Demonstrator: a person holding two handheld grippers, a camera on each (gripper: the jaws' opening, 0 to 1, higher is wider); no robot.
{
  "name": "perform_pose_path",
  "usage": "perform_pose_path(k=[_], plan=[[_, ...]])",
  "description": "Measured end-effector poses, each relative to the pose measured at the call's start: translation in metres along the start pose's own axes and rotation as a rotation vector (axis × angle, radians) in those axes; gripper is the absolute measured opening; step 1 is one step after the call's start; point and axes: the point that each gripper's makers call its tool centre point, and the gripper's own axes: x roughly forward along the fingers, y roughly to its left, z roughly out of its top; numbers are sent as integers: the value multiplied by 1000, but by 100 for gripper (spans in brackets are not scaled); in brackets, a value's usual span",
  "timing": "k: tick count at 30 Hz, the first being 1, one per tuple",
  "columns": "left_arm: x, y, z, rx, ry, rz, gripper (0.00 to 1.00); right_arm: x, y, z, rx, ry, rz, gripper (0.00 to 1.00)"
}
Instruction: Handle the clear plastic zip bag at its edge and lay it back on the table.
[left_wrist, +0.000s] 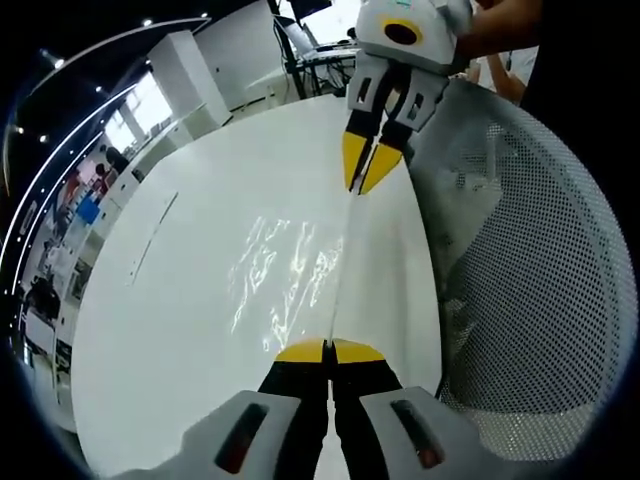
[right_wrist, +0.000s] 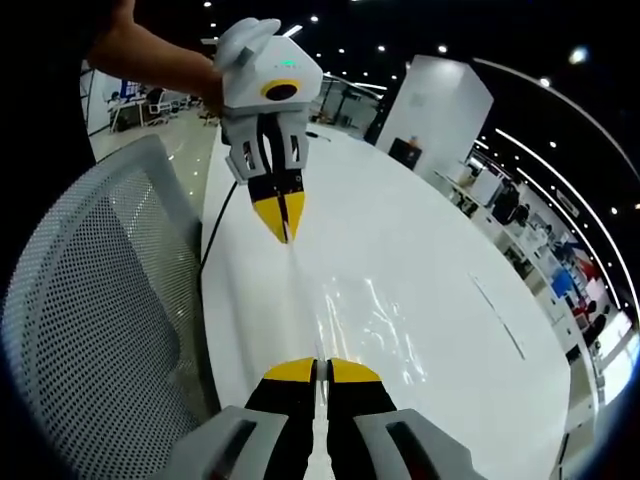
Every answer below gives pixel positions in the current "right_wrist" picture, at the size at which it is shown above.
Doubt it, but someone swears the black cable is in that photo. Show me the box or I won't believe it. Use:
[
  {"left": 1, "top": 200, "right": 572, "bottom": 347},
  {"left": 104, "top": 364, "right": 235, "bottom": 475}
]
[{"left": 198, "top": 180, "right": 240, "bottom": 275}]

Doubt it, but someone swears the grey mesh office chair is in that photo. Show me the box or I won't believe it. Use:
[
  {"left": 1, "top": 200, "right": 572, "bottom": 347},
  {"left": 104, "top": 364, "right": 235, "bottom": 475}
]
[{"left": 1, "top": 133, "right": 224, "bottom": 480}]

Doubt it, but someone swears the white square pillar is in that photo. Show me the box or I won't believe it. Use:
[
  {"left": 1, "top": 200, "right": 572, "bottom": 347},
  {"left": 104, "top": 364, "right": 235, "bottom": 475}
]
[{"left": 374, "top": 54, "right": 495, "bottom": 174}]

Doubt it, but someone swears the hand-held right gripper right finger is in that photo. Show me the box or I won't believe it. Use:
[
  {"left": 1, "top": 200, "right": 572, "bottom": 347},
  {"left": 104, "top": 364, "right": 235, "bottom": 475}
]
[{"left": 326, "top": 357, "right": 487, "bottom": 480}]

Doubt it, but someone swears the white counter row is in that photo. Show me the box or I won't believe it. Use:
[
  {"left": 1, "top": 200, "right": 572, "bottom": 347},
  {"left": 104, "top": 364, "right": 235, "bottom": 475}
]
[{"left": 433, "top": 149, "right": 632, "bottom": 401}]

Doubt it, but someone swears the clear food packaging bag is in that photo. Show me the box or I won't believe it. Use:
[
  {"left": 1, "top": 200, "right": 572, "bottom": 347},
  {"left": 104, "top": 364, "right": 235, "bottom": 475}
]
[{"left": 284, "top": 237, "right": 431, "bottom": 480}]

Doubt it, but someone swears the black box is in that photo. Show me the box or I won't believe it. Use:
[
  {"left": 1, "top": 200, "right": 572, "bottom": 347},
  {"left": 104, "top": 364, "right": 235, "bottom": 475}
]
[{"left": 388, "top": 134, "right": 422, "bottom": 170}]

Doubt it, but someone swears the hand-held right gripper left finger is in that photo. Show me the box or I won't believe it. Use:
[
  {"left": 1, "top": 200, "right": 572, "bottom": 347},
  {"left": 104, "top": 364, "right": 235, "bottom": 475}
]
[{"left": 159, "top": 357, "right": 320, "bottom": 480}]

